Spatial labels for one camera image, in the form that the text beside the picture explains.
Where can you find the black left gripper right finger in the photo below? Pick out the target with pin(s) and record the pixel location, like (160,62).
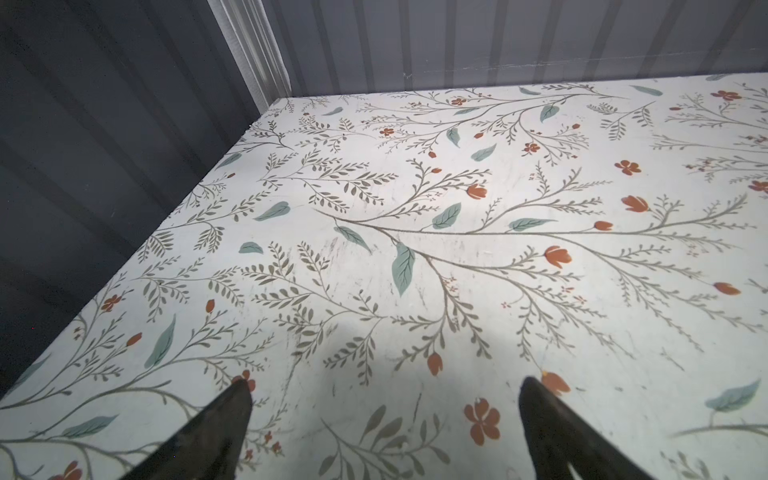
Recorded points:
(562,445)

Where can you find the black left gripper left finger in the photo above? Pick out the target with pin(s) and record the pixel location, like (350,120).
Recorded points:
(208,446)

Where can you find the aluminium corner frame post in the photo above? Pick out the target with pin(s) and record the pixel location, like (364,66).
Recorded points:
(253,44)

